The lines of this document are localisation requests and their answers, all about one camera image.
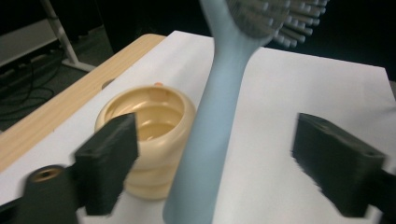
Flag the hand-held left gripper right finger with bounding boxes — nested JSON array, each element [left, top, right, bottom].
[[290, 112, 388, 219]]

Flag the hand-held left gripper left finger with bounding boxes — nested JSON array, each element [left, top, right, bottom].
[[72, 112, 140, 217]]

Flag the cream ringed cup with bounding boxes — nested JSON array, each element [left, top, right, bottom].
[[93, 82, 198, 202]]

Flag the light blue hairbrush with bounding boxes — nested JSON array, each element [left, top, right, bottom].
[[162, 0, 332, 224]]

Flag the white table mat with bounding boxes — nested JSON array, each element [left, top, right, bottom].
[[0, 29, 396, 224]]

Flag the grey metal stand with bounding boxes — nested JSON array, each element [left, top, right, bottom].
[[0, 0, 97, 73]]

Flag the black floor cables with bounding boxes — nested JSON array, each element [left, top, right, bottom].
[[0, 58, 62, 123]]

